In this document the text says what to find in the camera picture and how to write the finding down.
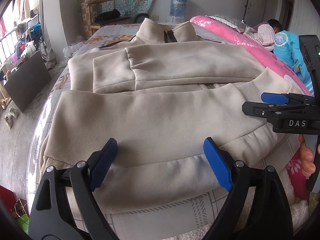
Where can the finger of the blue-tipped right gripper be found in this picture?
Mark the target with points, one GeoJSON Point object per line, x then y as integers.
{"type": "Point", "coordinates": [282, 97]}

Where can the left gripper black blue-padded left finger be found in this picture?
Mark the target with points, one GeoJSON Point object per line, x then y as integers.
{"type": "Point", "coordinates": [51, 216]}

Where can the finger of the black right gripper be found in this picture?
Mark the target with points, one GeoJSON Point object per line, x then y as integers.
{"type": "Point", "coordinates": [262, 112]}

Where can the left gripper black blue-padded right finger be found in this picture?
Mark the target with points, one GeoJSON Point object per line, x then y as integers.
{"type": "Point", "coordinates": [269, 216]}

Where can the beige zip-up jacket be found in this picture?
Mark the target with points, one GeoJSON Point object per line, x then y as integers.
{"type": "Point", "coordinates": [160, 95]}

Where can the person's right hand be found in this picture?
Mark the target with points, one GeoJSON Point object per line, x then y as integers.
{"type": "Point", "coordinates": [306, 158]}

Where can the green shopping bag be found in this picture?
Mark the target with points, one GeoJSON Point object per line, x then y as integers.
{"type": "Point", "coordinates": [23, 223]}

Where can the pink floral quilt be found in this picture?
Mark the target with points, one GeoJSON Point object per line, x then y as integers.
{"type": "Point", "coordinates": [250, 47]}

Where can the light blue garment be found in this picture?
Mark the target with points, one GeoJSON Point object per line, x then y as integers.
{"type": "Point", "coordinates": [287, 49]}

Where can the red paper bag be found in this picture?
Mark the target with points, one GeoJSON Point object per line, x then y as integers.
{"type": "Point", "coordinates": [8, 198]}

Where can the floral grey bed sheet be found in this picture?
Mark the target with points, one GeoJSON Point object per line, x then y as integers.
{"type": "Point", "coordinates": [186, 219]}

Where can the sleeping person checkered top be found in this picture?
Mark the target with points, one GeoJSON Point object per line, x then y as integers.
{"type": "Point", "coordinates": [264, 33]}

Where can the silver lace pillow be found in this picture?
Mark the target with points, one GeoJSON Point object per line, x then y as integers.
{"type": "Point", "coordinates": [231, 22]}

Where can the pair of beige shoes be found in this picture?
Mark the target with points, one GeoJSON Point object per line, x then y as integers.
{"type": "Point", "coordinates": [12, 114]}

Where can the white water dispenser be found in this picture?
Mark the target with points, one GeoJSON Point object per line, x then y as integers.
{"type": "Point", "coordinates": [175, 20]}

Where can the blue water jug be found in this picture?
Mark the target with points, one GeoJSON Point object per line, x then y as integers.
{"type": "Point", "coordinates": [178, 8]}

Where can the dark grey cabinet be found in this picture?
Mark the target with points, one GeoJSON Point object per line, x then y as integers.
{"type": "Point", "coordinates": [28, 80]}

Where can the black round fan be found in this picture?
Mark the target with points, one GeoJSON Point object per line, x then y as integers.
{"type": "Point", "coordinates": [139, 18]}

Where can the white plastic bag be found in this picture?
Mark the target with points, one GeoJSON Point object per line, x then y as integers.
{"type": "Point", "coordinates": [69, 51]}

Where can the wooden chair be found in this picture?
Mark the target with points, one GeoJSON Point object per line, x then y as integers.
{"type": "Point", "coordinates": [93, 21]}

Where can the black bag on chair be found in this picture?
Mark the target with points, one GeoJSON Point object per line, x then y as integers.
{"type": "Point", "coordinates": [108, 15]}

